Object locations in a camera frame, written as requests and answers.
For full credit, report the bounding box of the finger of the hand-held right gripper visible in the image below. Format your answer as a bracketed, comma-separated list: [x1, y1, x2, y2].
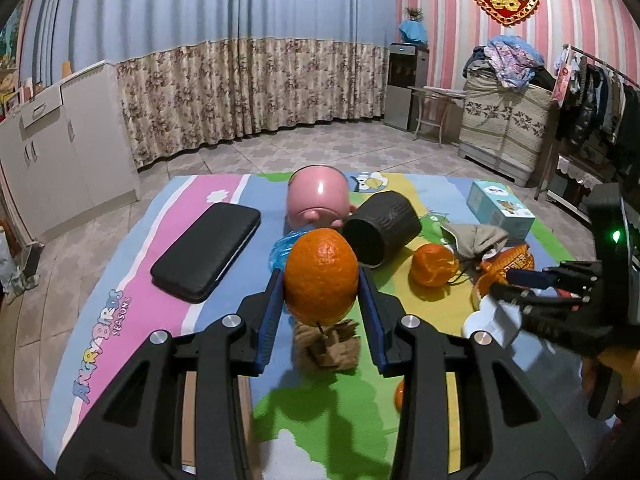
[487, 282, 618, 358]
[506, 260, 601, 306]

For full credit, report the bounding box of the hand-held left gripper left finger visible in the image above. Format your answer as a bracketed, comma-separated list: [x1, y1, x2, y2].
[57, 267, 286, 480]

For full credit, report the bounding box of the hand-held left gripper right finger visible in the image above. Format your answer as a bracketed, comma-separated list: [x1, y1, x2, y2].
[357, 266, 586, 480]

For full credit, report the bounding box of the brown paper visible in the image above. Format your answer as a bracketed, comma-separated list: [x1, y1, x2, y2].
[291, 321, 362, 372]

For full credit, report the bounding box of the blue plastic wrapper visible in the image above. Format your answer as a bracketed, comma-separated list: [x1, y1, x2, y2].
[270, 227, 313, 273]

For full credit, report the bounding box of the whole orange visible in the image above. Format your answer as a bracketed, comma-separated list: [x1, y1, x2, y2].
[284, 228, 360, 326]

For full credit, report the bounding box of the partly peeled orange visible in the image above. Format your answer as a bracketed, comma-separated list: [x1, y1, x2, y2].
[409, 243, 460, 288]

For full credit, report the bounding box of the beige cloth pouch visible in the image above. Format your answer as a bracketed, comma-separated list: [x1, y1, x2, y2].
[440, 224, 511, 263]

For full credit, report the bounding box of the light blue tissue box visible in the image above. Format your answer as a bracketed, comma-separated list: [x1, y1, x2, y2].
[466, 180, 537, 241]

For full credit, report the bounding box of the black flat case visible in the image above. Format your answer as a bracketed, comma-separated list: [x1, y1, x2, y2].
[150, 202, 262, 304]

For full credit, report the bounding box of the dark ribbed cup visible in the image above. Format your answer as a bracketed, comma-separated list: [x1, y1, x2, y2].
[342, 191, 423, 267]

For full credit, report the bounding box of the low shelf with lace cloth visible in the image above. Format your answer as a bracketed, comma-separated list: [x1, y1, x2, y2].
[545, 152, 601, 221]

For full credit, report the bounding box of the pink bowl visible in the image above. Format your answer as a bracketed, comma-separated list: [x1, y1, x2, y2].
[286, 165, 357, 233]

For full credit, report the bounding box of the cartoon bird printed blanket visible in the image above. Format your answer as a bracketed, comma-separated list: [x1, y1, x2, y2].
[42, 172, 596, 480]

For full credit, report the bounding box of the cloth covered cabinet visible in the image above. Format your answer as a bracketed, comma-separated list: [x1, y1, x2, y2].
[457, 70, 556, 188]

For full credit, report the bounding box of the row of hanging clothes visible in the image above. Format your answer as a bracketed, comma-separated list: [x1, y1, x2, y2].
[552, 47, 640, 181]

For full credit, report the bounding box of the pink hanging bag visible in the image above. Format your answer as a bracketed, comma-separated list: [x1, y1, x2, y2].
[552, 62, 573, 108]

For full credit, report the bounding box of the small metal side table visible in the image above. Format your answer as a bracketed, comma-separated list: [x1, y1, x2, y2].
[409, 85, 466, 147]

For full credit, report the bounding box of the metal clothes rack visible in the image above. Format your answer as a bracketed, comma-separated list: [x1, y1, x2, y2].
[535, 42, 640, 226]

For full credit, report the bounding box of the pile of folded clothes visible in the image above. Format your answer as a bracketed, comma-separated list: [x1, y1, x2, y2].
[462, 35, 558, 92]

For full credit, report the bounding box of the grey water dispenser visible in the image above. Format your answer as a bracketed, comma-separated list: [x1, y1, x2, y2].
[384, 42, 431, 132]

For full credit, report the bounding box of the blue and floral curtain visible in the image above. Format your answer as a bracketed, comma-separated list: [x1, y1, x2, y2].
[20, 0, 401, 171]

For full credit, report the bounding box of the pale crumpled bag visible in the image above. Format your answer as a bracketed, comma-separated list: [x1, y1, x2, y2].
[0, 225, 43, 306]

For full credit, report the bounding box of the white cabinet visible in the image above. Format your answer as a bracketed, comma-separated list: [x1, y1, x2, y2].
[0, 60, 141, 246]

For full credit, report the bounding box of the potted plant with blue wrap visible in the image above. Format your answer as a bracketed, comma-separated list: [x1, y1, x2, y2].
[399, 6, 430, 47]

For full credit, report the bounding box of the colourful wall picture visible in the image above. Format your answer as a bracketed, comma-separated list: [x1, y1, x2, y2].
[0, 5, 26, 111]

